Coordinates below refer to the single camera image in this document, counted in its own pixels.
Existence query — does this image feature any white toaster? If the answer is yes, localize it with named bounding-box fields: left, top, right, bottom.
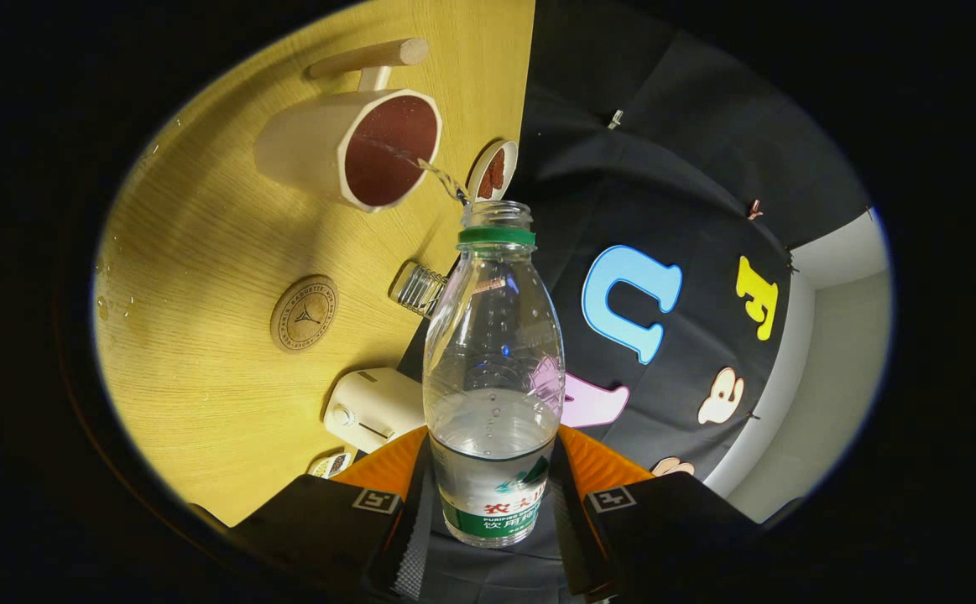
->
left=324, top=367, right=427, bottom=455

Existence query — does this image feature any black backdrop cloth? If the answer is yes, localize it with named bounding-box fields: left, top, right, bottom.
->
left=399, top=0, right=874, bottom=604

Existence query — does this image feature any clear plastic juice bottle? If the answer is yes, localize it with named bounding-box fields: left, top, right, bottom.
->
left=422, top=200, right=566, bottom=549

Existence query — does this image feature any small white plate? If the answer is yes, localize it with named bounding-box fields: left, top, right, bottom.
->
left=467, top=139, right=519, bottom=203

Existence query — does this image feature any round wooden coaster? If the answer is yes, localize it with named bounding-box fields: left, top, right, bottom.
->
left=269, top=274, right=340, bottom=353

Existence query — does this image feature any ribbed clear glass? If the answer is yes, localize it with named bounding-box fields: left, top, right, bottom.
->
left=389, top=262, right=453, bottom=319

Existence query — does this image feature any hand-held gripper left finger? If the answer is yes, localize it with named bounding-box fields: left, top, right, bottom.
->
left=227, top=424, right=436, bottom=602

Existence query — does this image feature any white divided seasoning dish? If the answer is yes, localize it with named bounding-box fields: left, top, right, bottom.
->
left=311, top=452, right=357, bottom=480

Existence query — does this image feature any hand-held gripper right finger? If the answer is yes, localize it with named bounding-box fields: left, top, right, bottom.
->
left=548, top=424, right=761, bottom=601

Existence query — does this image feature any wooden table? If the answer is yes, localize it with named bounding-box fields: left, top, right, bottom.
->
left=93, top=0, right=536, bottom=528

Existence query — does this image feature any beige cup with wooden handle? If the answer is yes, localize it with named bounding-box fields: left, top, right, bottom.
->
left=253, top=38, right=443, bottom=213

